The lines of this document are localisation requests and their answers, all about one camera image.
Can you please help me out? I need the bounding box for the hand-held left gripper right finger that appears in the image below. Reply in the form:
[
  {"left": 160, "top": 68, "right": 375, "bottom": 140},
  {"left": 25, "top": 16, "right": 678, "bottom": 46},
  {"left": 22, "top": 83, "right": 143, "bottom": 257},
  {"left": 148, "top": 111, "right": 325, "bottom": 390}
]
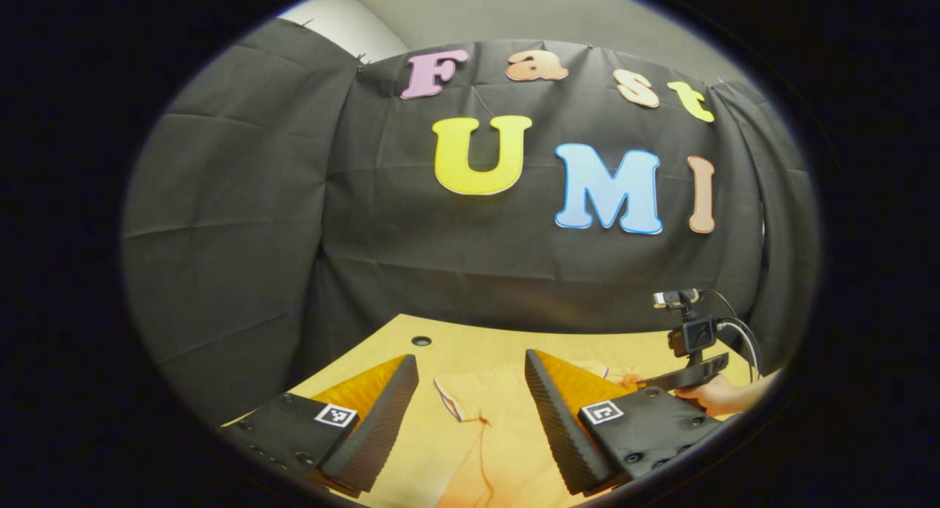
[{"left": 524, "top": 349, "right": 725, "bottom": 496}]

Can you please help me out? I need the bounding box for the orange T-shirt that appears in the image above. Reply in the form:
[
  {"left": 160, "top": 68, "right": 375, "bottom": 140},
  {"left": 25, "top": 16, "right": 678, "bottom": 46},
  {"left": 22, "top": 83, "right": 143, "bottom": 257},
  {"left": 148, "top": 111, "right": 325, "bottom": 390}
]
[{"left": 433, "top": 358, "right": 665, "bottom": 508}]

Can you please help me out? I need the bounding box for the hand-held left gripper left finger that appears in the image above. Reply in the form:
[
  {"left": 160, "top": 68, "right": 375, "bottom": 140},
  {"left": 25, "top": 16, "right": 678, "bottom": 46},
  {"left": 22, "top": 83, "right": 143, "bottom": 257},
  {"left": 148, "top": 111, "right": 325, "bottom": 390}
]
[{"left": 220, "top": 354, "right": 420, "bottom": 498}]

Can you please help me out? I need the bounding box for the black backdrop cloth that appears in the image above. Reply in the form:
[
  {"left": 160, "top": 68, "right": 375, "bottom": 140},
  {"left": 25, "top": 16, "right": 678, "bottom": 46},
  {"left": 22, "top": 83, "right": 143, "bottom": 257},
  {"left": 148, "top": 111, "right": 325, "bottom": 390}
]
[{"left": 121, "top": 18, "right": 822, "bottom": 428}]

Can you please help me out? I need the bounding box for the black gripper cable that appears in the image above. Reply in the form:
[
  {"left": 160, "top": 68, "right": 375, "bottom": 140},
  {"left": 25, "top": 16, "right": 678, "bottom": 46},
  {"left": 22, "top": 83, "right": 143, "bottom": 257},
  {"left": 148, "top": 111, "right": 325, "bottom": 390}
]
[{"left": 699, "top": 289, "right": 762, "bottom": 384}]

